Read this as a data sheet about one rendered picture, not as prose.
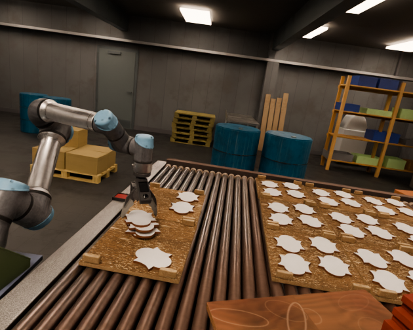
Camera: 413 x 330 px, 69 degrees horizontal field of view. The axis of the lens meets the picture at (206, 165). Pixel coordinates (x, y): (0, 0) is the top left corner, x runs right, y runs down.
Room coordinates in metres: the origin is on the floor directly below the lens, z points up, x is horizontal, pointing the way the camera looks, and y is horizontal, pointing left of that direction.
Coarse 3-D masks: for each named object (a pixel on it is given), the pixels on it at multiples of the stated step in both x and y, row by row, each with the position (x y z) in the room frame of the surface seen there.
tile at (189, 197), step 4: (184, 192) 1.63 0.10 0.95; (188, 192) 1.64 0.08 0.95; (192, 192) 1.65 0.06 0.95; (180, 196) 1.56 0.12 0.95; (184, 196) 1.57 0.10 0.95; (188, 196) 1.58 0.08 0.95; (192, 196) 1.59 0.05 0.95; (196, 196) 1.60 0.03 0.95; (184, 200) 1.52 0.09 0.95; (188, 200) 1.52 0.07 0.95; (192, 200) 1.53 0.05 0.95; (196, 200) 1.55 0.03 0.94
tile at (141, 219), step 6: (132, 210) 1.21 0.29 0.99; (138, 210) 1.22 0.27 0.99; (126, 216) 1.15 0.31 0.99; (132, 216) 1.16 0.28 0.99; (138, 216) 1.16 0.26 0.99; (144, 216) 1.17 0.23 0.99; (150, 216) 1.18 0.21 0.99; (126, 222) 1.10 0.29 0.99; (132, 222) 1.11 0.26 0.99; (138, 222) 1.11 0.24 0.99; (144, 222) 1.12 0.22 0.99; (150, 222) 1.13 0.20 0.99
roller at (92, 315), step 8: (184, 168) 2.23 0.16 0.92; (184, 176) 2.05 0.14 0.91; (176, 184) 1.84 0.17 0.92; (112, 280) 0.83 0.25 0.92; (120, 280) 0.85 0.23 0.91; (104, 288) 0.80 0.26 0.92; (112, 288) 0.80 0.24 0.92; (104, 296) 0.76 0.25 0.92; (112, 296) 0.78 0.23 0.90; (96, 304) 0.72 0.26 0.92; (104, 304) 0.73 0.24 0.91; (88, 312) 0.69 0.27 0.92; (96, 312) 0.69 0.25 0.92; (88, 320) 0.66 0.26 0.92; (96, 320) 0.68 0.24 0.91; (80, 328) 0.63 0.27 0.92; (88, 328) 0.64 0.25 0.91
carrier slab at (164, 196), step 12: (156, 192) 1.60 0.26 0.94; (168, 192) 1.63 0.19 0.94; (180, 192) 1.65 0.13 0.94; (144, 204) 1.42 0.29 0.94; (168, 204) 1.46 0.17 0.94; (192, 204) 1.50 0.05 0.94; (156, 216) 1.30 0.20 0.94; (168, 216) 1.32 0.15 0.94; (180, 216) 1.34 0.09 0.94; (192, 216) 1.36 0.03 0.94
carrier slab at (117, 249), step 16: (160, 224) 1.23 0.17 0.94; (176, 224) 1.25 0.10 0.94; (112, 240) 1.04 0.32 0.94; (128, 240) 1.06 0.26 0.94; (144, 240) 1.07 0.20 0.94; (160, 240) 1.09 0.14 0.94; (176, 240) 1.11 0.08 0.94; (192, 240) 1.14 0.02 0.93; (112, 256) 0.94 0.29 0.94; (128, 256) 0.95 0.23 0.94; (176, 256) 0.99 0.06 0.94; (128, 272) 0.87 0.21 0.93; (144, 272) 0.87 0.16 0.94
